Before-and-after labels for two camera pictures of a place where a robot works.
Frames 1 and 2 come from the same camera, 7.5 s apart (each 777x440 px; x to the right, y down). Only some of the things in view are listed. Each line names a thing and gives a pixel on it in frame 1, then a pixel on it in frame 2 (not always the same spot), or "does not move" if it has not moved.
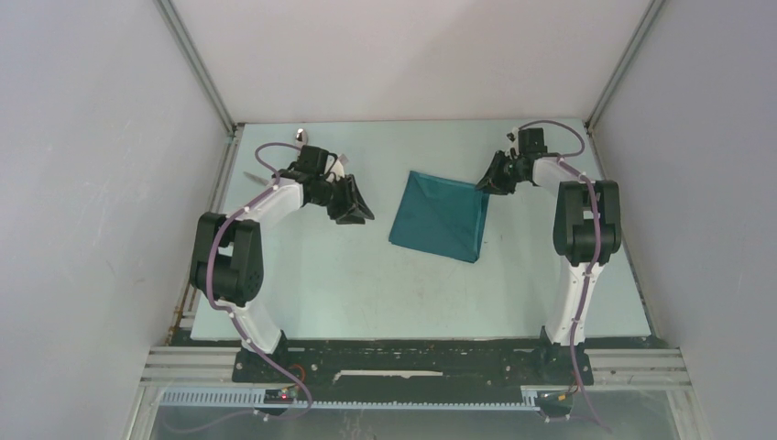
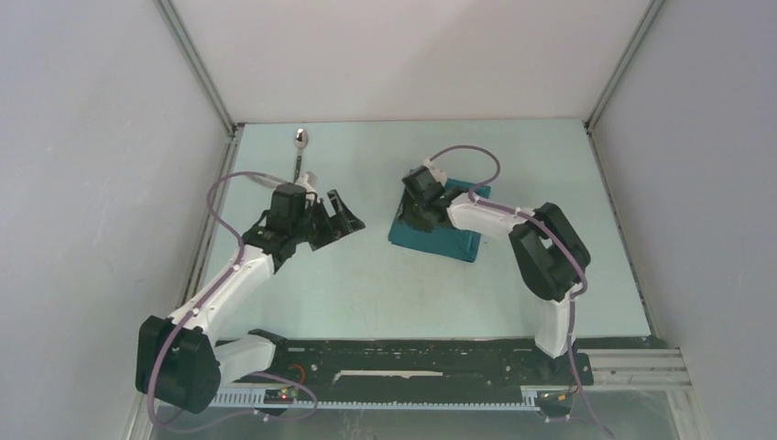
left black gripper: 351,198 to 348,224
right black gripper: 494,181 to 405,214
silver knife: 259,180 does not move
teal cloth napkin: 442,216 does not move
